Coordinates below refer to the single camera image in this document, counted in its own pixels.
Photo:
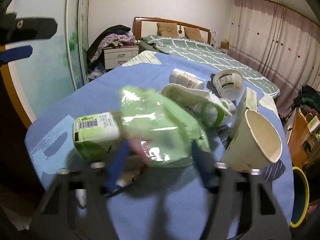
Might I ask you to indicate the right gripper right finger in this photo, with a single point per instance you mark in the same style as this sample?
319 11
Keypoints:
238 197

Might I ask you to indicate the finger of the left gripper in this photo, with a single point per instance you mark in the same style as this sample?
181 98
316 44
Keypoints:
15 54
25 29

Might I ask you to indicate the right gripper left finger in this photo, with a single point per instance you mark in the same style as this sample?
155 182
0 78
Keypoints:
85 199

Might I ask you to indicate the green plastic wrapper bag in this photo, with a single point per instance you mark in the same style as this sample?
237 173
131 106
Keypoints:
164 129

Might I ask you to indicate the yellow rimmed trash bin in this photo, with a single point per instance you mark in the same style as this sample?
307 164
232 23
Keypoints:
301 197

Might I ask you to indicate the green white lying bottle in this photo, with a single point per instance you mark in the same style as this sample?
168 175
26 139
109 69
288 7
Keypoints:
96 135

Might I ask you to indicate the paper cup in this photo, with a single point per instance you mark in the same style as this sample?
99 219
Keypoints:
255 145

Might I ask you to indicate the orange wooden desk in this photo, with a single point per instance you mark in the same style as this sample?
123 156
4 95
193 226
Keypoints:
304 149

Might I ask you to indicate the green label bottle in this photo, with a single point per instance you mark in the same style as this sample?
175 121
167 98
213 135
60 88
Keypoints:
210 116

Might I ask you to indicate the pile of clothes on cabinet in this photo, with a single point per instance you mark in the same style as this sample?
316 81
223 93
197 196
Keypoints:
111 36

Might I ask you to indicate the white bedside cabinet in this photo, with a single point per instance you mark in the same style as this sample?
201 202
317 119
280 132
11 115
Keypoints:
117 56

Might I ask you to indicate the white floral carton box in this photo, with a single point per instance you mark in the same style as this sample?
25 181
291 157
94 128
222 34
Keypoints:
249 101

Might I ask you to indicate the wooden headboard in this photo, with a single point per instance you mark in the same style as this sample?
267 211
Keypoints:
145 26

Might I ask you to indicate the clear plastic tub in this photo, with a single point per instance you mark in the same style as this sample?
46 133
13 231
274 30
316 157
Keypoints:
228 83

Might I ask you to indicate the pile of clothes on desk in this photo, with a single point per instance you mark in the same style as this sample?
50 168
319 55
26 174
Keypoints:
307 96

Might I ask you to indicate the white pill bottle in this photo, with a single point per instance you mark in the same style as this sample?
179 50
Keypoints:
186 79

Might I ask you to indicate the brown left pillow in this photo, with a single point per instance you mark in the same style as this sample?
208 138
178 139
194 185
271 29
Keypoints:
167 29

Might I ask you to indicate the brown pillow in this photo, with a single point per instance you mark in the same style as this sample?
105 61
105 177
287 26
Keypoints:
167 29
193 34

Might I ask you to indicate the bed with green checked quilt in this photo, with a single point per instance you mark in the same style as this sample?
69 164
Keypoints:
203 53

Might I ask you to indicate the pink and white curtain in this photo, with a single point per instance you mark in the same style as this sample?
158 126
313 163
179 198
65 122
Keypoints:
279 43

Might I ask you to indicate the brown right pillow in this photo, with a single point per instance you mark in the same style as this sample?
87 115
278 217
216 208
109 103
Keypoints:
193 34

